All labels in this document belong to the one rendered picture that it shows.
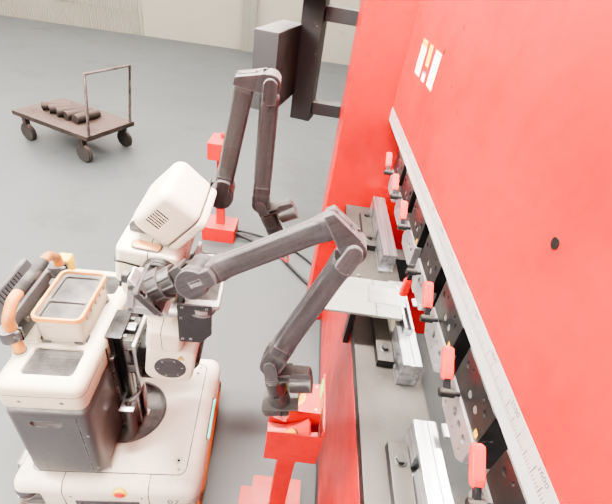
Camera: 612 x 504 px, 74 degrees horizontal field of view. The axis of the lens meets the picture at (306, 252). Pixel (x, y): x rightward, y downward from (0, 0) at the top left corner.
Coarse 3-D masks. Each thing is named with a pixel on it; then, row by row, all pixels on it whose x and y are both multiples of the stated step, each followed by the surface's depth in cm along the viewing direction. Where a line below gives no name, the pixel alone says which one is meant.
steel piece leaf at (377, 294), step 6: (372, 288) 141; (378, 288) 142; (384, 288) 142; (390, 288) 142; (372, 294) 138; (378, 294) 139; (384, 294) 139; (390, 294) 140; (372, 300) 136; (378, 300) 136; (384, 300) 137; (390, 300) 137; (396, 300) 138
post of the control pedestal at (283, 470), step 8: (280, 464) 139; (288, 464) 139; (280, 472) 142; (288, 472) 142; (272, 480) 156; (280, 480) 146; (288, 480) 145; (272, 488) 150; (280, 488) 149; (272, 496) 153; (280, 496) 153
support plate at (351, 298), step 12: (348, 288) 140; (360, 288) 140; (336, 300) 134; (348, 300) 135; (360, 300) 135; (348, 312) 131; (360, 312) 131; (372, 312) 132; (384, 312) 132; (396, 312) 133
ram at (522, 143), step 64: (448, 0) 123; (512, 0) 81; (576, 0) 60; (448, 64) 114; (512, 64) 77; (576, 64) 58; (448, 128) 107; (512, 128) 74; (576, 128) 56; (448, 192) 101; (512, 192) 71; (576, 192) 55; (512, 256) 68; (576, 256) 53; (512, 320) 65; (576, 320) 51; (512, 384) 63; (576, 384) 50; (512, 448) 61; (576, 448) 48
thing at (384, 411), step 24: (360, 264) 173; (360, 336) 139; (360, 360) 131; (360, 384) 124; (384, 384) 125; (360, 408) 117; (384, 408) 118; (408, 408) 119; (360, 432) 111; (384, 432) 112; (360, 456) 106; (384, 456) 106; (360, 480) 103; (384, 480) 101
